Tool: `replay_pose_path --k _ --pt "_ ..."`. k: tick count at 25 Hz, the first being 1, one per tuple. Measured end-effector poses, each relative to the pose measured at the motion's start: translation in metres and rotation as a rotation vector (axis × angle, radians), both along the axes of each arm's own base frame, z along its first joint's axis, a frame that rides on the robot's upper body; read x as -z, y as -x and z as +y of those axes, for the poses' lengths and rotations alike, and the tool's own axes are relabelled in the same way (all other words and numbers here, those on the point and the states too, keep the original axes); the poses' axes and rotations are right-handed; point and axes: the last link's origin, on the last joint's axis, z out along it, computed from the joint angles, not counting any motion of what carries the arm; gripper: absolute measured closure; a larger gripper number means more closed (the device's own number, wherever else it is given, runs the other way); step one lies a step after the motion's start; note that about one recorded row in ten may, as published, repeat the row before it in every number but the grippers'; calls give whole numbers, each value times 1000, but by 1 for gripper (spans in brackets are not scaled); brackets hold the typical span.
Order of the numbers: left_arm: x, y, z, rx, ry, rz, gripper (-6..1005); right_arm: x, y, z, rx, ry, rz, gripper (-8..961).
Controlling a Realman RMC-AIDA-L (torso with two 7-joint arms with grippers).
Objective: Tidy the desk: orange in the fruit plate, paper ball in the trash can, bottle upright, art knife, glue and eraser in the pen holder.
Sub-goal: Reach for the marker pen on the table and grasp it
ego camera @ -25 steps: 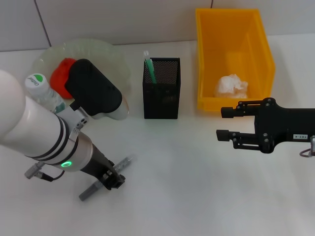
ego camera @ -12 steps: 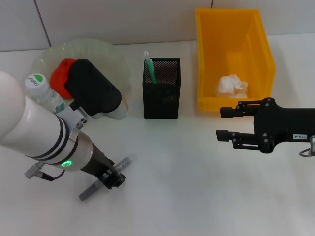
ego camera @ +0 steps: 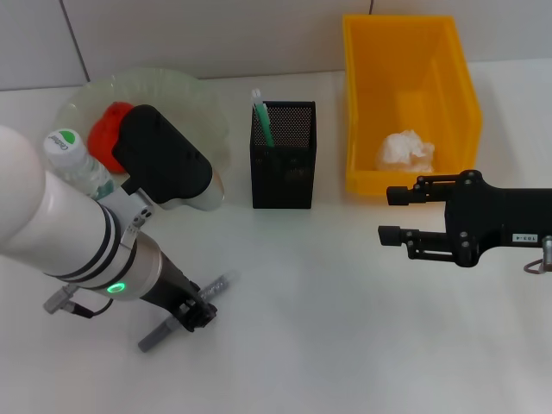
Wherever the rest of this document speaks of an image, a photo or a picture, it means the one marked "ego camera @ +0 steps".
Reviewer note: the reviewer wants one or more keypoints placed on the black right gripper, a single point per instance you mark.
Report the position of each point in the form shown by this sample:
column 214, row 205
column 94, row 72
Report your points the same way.
column 500, row 215

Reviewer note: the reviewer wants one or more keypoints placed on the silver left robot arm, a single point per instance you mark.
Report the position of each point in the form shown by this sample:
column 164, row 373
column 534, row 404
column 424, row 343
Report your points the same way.
column 64, row 233

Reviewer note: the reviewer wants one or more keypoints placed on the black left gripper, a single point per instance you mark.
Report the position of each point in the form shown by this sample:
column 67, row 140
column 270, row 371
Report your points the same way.
column 170, row 289

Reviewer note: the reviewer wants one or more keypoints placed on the silver grey pen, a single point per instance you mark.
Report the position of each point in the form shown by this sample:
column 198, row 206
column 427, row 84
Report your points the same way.
column 155, row 338

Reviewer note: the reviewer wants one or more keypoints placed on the pale green glass fruit plate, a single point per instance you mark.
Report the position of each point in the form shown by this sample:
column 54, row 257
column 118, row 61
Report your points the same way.
column 185, row 99

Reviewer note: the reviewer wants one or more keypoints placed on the yellow plastic bin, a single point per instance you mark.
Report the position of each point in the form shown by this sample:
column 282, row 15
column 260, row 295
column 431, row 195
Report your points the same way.
column 388, row 86

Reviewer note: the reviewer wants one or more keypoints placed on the orange fruit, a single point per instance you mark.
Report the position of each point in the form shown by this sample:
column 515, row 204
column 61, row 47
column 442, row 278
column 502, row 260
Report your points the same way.
column 105, row 133

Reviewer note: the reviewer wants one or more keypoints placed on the black mesh pen holder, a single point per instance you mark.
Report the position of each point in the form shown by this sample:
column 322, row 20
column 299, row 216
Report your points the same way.
column 282, row 190

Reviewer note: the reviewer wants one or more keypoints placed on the clear green-label water bottle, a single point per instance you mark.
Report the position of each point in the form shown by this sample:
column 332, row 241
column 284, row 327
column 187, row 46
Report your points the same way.
column 62, row 144

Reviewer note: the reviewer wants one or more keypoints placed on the green toothbrush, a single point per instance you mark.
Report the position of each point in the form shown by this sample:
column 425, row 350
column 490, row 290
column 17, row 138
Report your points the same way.
column 264, row 121

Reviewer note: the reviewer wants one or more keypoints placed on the white paper ball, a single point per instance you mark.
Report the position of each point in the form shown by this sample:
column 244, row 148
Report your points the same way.
column 403, row 153

